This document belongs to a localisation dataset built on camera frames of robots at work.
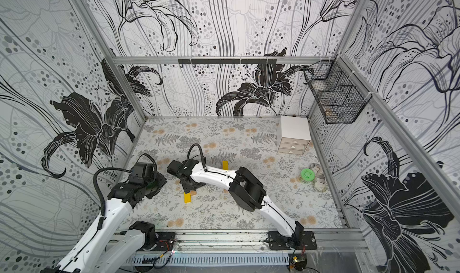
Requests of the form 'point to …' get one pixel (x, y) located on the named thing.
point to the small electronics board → (297, 261)
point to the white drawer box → (295, 135)
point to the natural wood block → (193, 193)
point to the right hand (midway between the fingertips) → (195, 184)
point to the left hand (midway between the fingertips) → (168, 182)
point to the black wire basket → (341, 97)
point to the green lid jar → (307, 176)
